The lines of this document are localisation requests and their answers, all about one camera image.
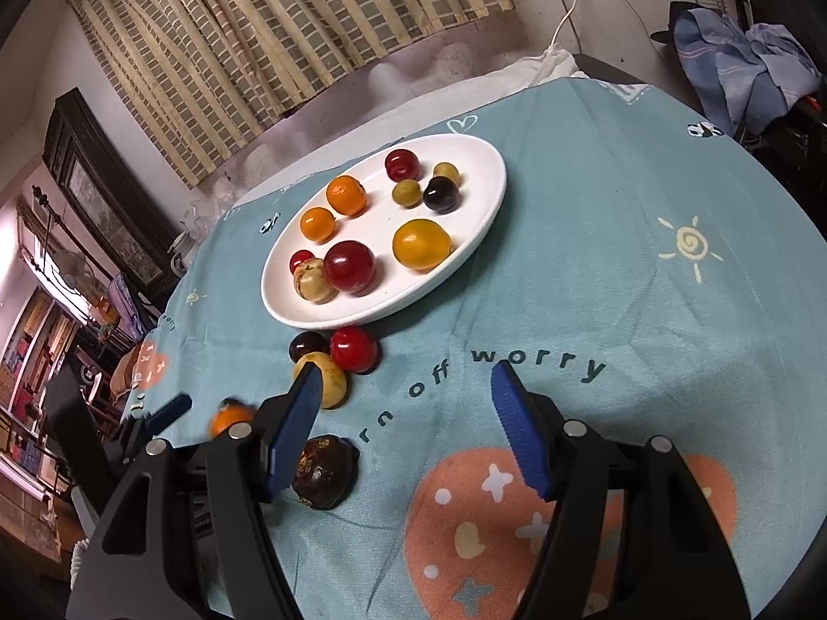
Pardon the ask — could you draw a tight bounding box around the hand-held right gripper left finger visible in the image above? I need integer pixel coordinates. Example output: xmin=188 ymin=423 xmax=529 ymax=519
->
xmin=68 ymin=362 xmax=327 ymax=620

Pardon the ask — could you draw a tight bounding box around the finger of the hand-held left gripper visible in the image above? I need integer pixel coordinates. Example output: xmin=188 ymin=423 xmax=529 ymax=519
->
xmin=116 ymin=394 xmax=192 ymax=466

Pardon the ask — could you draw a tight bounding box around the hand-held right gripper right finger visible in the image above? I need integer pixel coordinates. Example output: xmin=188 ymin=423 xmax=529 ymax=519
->
xmin=489 ymin=360 xmax=754 ymax=620

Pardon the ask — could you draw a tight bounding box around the dark brown mangosteen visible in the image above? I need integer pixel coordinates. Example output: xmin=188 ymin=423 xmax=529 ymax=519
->
xmin=290 ymin=434 xmax=360 ymax=510

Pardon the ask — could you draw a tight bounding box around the large orange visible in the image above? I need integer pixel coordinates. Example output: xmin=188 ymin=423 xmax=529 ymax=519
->
xmin=210 ymin=400 xmax=257 ymax=440
xmin=392 ymin=219 xmax=452 ymax=272

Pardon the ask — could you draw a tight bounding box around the yellow round fruit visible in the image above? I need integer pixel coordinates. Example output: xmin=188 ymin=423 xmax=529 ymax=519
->
xmin=293 ymin=351 xmax=348 ymax=410

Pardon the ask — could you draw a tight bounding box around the dark purple plum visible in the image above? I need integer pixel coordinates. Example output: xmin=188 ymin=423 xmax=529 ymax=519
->
xmin=423 ymin=176 xmax=460 ymax=214
xmin=288 ymin=331 xmax=328 ymax=364

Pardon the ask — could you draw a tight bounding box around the red round fruit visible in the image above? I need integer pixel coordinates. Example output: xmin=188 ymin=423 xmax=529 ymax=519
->
xmin=329 ymin=326 xmax=379 ymax=374
xmin=385 ymin=149 xmax=418 ymax=182

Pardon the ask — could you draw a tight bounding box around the tan fruit with brown patch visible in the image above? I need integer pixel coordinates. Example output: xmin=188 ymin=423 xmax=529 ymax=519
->
xmin=293 ymin=258 xmax=340 ymax=303

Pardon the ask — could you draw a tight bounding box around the large red fruit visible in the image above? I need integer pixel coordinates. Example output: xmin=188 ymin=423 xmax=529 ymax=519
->
xmin=323 ymin=240 xmax=377 ymax=295

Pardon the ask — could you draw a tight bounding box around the small orange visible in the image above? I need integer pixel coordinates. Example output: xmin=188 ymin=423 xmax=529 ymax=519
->
xmin=300 ymin=207 xmax=337 ymax=241
xmin=326 ymin=176 xmax=368 ymax=217

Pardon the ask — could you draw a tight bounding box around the white oval plate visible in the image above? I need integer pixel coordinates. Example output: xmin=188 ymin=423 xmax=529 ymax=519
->
xmin=260 ymin=133 xmax=507 ymax=329

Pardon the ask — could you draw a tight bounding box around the tan chair cushion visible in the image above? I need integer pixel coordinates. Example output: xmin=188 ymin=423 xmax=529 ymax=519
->
xmin=110 ymin=352 xmax=140 ymax=392

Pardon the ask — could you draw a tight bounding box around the colourful bookshelf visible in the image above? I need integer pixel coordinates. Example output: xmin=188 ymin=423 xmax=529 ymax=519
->
xmin=0 ymin=284 xmax=72 ymax=485

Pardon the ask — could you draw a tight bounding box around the white kettle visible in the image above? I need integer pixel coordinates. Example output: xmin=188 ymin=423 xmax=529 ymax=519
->
xmin=169 ymin=232 xmax=195 ymax=272

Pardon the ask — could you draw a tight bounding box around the white standing fan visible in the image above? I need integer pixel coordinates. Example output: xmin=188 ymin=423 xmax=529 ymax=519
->
xmin=48 ymin=249 xmax=91 ymax=285

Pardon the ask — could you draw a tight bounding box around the teal printed tablecloth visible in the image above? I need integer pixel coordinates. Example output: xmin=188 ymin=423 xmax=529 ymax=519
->
xmin=126 ymin=74 xmax=827 ymax=620

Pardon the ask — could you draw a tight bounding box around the clear plastic bag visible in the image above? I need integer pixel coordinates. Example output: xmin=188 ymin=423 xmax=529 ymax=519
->
xmin=184 ymin=187 xmax=240 ymax=240

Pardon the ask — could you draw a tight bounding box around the dark wood framed painting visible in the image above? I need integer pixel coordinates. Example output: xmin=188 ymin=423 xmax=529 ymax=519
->
xmin=42 ymin=87 xmax=182 ymax=298

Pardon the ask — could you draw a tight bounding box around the beige checked curtain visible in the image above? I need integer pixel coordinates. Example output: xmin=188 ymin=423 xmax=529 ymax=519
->
xmin=65 ymin=0 xmax=518 ymax=190

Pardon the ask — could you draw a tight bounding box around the black hat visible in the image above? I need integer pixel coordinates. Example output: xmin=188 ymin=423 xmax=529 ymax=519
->
xmin=649 ymin=0 xmax=687 ymax=46

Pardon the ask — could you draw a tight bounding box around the blue clothing pile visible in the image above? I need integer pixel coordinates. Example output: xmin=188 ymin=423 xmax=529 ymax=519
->
xmin=672 ymin=6 xmax=821 ymax=136

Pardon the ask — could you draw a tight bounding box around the white power cable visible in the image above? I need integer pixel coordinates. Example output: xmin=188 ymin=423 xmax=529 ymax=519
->
xmin=552 ymin=0 xmax=580 ymax=53

